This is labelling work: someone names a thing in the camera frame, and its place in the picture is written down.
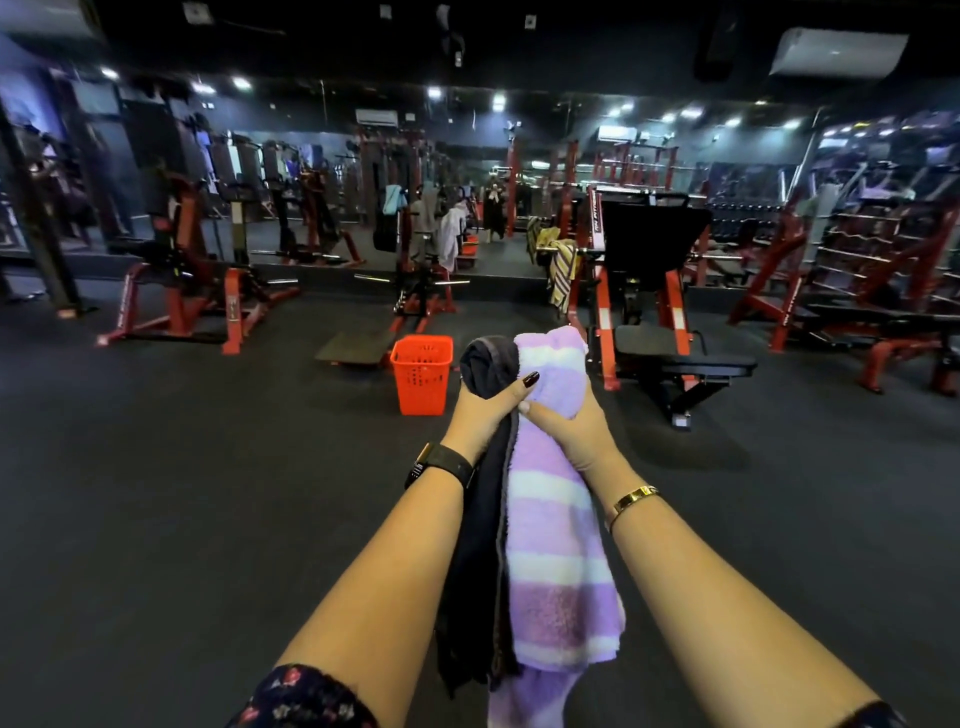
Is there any purple white striped towel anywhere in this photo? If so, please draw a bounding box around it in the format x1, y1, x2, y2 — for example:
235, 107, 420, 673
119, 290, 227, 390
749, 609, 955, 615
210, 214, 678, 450
487, 325, 627, 728

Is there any red black leg press machine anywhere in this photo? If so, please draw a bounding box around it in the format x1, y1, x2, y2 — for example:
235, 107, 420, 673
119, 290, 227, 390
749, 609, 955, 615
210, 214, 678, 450
566, 186, 759, 431

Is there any red black plate-loaded gym machine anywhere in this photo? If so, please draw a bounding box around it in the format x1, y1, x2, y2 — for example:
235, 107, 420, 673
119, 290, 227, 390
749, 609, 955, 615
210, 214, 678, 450
96, 168, 303, 357

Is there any dark floral sleeve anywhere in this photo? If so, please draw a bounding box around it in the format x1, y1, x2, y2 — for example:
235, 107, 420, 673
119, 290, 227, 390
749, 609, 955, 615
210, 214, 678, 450
227, 663, 380, 728

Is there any person's left hand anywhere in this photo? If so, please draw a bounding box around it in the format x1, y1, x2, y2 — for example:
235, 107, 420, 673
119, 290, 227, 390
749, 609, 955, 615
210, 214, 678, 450
440, 371, 541, 466

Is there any yellow striped towel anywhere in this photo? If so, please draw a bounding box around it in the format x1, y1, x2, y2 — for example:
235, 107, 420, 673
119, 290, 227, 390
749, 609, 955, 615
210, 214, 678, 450
546, 238, 579, 316

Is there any dark grey towel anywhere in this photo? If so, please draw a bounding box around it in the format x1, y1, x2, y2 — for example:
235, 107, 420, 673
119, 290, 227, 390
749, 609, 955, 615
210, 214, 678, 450
435, 335, 524, 699

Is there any red black barbell row machine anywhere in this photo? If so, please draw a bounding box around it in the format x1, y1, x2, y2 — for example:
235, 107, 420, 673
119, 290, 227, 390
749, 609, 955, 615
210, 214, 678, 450
315, 202, 472, 369

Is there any black wrist watch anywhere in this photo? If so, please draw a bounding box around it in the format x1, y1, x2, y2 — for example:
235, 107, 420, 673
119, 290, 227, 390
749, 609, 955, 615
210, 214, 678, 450
404, 442, 476, 491

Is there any white wall air conditioner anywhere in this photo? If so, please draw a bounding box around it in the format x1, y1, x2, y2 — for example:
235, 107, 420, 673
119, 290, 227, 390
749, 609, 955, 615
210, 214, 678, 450
769, 27, 910, 81

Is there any barbell storage rack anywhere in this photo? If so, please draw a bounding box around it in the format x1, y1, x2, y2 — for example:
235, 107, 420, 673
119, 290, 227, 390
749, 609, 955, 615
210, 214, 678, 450
806, 191, 960, 309

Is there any red black weight bench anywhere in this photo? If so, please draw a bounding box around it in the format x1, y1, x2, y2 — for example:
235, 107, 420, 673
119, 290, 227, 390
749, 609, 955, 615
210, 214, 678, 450
795, 300, 960, 399

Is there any person's left forearm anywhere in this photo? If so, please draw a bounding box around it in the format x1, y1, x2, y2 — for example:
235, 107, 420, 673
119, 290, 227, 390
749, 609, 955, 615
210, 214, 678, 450
276, 448, 470, 728

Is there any orange plastic laundry basket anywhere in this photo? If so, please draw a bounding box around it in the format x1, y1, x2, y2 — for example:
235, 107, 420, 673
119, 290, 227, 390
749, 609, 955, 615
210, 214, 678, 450
390, 334, 455, 417

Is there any dumbbell rack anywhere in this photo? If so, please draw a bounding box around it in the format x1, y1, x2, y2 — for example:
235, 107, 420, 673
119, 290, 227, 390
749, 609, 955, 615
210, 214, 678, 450
705, 196, 789, 245

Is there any person's right hand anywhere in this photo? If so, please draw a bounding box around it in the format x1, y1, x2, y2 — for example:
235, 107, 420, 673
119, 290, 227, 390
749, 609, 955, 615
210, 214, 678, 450
517, 378, 627, 489

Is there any wall mirror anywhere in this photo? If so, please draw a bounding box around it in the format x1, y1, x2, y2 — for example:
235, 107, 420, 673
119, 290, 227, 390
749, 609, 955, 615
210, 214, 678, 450
0, 75, 819, 280

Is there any white hanging towel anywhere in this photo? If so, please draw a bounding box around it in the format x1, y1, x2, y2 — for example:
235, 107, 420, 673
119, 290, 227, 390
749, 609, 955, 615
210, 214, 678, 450
436, 206, 468, 273

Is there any person's right forearm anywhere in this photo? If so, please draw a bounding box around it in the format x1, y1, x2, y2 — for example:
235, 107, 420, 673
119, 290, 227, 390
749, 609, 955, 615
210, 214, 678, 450
596, 463, 882, 728

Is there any gold bracelet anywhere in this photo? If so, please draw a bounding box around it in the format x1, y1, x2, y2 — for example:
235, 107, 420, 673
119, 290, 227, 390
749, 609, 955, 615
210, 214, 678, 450
606, 486, 661, 534

